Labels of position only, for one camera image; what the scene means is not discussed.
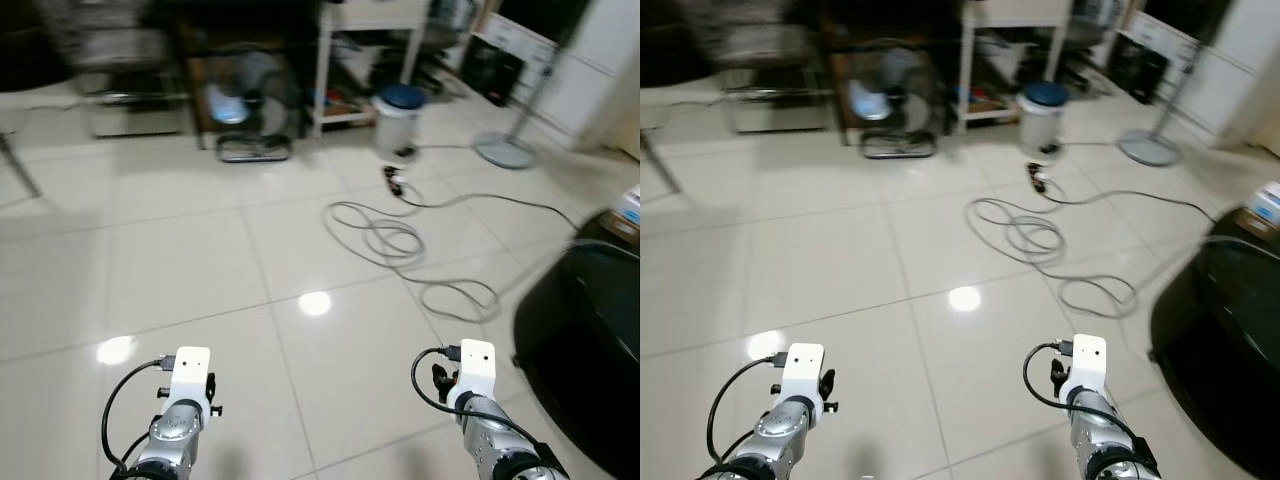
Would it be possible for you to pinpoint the black rubbish bin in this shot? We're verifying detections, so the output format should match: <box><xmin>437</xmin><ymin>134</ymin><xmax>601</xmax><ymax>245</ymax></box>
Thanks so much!
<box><xmin>1148</xmin><ymin>207</ymin><xmax>1280</xmax><ymax>476</ymax></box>
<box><xmin>512</xmin><ymin>208</ymin><xmax>641</xmax><ymax>453</ymax></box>

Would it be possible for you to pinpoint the grey standing fan stand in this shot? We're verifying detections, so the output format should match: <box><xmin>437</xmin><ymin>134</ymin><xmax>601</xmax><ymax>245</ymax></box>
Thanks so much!
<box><xmin>472</xmin><ymin>0</ymin><xmax>591</xmax><ymax>171</ymax></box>
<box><xmin>1117</xmin><ymin>0</ymin><xmax>1226</xmax><ymax>168</ymax></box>

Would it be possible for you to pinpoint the cardboard box with white pack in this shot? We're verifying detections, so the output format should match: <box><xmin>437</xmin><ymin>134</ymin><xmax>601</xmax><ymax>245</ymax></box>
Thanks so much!
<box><xmin>608</xmin><ymin>185</ymin><xmax>641</xmax><ymax>249</ymax></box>
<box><xmin>1243</xmin><ymin>180</ymin><xmax>1280</xmax><ymax>244</ymax></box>

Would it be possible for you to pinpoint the white bucket with blue lid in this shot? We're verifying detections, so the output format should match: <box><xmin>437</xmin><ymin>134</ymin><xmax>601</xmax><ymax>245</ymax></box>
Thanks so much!
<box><xmin>372</xmin><ymin>85</ymin><xmax>429</xmax><ymax>166</ymax></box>
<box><xmin>1017</xmin><ymin>82</ymin><xmax>1071</xmax><ymax>163</ymax></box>

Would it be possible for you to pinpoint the grey metal furniture leg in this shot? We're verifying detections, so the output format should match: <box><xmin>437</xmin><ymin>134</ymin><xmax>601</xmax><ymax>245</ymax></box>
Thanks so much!
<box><xmin>0</xmin><ymin>130</ymin><xmax>43</xmax><ymax>199</ymax></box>
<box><xmin>640</xmin><ymin>130</ymin><xmax>684</xmax><ymax>196</ymax></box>

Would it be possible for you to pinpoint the grey storage drawer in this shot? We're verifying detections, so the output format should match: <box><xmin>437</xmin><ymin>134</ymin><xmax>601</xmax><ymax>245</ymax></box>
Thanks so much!
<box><xmin>730</xmin><ymin>85</ymin><xmax>836</xmax><ymax>134</ymax></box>
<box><xmin>85</xmin><ymin>88</ymin><xmax>193</xmax><ymax>139</ymax></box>

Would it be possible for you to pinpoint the black floor fan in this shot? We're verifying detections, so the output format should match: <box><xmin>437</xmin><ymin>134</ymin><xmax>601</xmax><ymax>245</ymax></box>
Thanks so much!
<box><xmin>205</xmin><ymin>45</ymin><xmax>298</xmax><ymax>164</ymax></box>
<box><xmin>848</xmin><ymin>40</ymin><xmax>943</xmax><ymax>161</ymax></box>

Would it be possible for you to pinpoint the black speaker box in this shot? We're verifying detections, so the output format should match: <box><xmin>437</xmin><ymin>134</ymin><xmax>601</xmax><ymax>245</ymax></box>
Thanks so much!
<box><xmin>1107</xmin><ymin>33</ymin><xmax>1171</xmax><ymax>104</ymax></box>
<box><xmin>460</xmin><ymin>35</ymin><xmax>526</xmax><ymax>108</ymax></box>

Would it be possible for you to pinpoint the white shelf table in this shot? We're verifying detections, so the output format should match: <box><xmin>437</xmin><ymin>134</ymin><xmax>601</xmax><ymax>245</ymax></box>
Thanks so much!
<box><xmin>957</xmin><ymin>0</ymin><xmax>1076</xmax><ymax>133</ymax></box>
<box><xmin>312</xmin><ymin>0</ymin><xmax>433</xmax><ymax>138</ymax></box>

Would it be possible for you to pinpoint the white cabinet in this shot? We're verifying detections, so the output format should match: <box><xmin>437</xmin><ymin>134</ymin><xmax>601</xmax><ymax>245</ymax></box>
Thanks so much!
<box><xmin>1115</xmin><ymin>0</ymin><xmax>1280</xmax><ymax>151</ymax></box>
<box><xmin>470</xmin><ymin>0</ymin><xmax>641</xmax><ymax>151</ymax></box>

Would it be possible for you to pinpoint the grey mesh basket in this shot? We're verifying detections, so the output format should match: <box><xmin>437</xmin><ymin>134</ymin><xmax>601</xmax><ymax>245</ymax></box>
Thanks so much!
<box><xmin>40</xmin><ymin>0</ymin><xmax>169</xmax><ymax>71</ymax></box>
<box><xmin>690</xmin><ymin>0</ymin><xmax>813</xmax><ymax>67</ymax></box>

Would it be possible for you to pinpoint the silver metal pot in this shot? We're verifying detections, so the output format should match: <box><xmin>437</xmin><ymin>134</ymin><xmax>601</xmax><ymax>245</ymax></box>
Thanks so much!
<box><xmin>1074</xmin><ymin>0</ymin><xmax>1127</xmax><ymax>43</ymax></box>
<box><xmin>430</xmin><ymin>0</ymin><xmax>483</xmax><ymax>47</ymax></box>

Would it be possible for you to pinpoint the dark sofa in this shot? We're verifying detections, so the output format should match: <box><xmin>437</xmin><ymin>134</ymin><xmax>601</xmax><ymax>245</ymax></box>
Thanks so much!
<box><xmin>0</xmin><ymin>0</ymin><xmax>76</xmax><ymax>93</ymax></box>
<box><xmin>640</xmin><ymin>0</ymin><xmax>721</xmax><ymax>89</ymax></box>

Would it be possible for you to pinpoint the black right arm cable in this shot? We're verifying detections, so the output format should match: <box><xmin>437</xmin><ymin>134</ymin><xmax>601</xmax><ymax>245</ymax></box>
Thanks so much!
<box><xmin>411</xmin><ymin>345</ymin><xmax>541</xmax><ymax>451</ymax></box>
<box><xmin>1022</xmin><ymin>341</ymin><xmax>1141</xmax><ymax>446</ymax></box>

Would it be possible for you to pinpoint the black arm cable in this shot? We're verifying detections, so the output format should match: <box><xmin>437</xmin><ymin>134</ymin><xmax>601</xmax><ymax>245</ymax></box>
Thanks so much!
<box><xmin>1022</xmin><ymin>341</ymin><xmax>1141</xmax><ymax>446</ymax></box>
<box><xmin>100</xmin><ymin>357</ymin><xmax>178</xmax><ymax>476</ymax></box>
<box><xmin>411</xmin><ymin>345</ymin><xmax>541</xmax><ymax>451</ymax></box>
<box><xmin>706</xmin><ymin>353</ymin><xmax>796</xmax><ymax>471</ymax></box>

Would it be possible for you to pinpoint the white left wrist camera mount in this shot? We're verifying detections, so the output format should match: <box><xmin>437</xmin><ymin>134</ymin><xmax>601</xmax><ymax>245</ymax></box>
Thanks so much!
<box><xmin>160</xmin><ymin>347</ymin><xmax>213</xmax><ymax>416</ymax></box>
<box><xmin>780</xmin><ymin>343</ymin><xmax>825</xmax><ymax>411</ymax></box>

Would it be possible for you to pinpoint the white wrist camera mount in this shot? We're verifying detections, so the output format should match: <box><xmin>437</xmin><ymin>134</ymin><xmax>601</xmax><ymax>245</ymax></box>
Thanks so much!
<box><xmin>447</xmin><ymin>340</ymin><xmax>498</xmax><ymax>406</ymax></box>
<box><xmin>160</xmin><ymin>347</ymin><xmax>213</xmax><ymax>416</ymax></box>
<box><xmin>1060</xmin><ymin>334</ymin><xmax>1107</xmax><ymax>401</ymax></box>
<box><xmin>780</xmin><ymin>343</ymin><xmax>825</xmax><ymax>411</ymax></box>

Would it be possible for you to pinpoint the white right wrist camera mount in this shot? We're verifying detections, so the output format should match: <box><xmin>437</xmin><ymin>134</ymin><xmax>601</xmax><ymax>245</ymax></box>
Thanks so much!
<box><xmin>1060</xmin><ymin>334</ymin><xmax>1107</xmax><ymax>401</ymax></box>
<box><xmin>447</xmin><ymin>340</ymin><xmax>498</xmax><ymax>406</ymax></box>

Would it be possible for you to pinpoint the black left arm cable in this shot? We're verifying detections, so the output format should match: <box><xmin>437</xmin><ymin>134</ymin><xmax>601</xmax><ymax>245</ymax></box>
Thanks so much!
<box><xmin>100</xmin><ymin>357</ymin><xmax>178</xmax><ymax>476</ymax></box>
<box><xmin>706</xmin><ymin>353</ymin><xmax>796</xmax><ymax>471</ymax></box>

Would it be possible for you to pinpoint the grey coiled extension cable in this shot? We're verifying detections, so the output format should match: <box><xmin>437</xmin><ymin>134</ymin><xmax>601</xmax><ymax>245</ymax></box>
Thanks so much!
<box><xmin>322</xmin><ymin>195</ymin><xmax>586</xmax><ymax>324</ymax></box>
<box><xmin>965</xmin><ymin>190</ymin><xmax>1221</xmax><ymax>319</ymax></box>

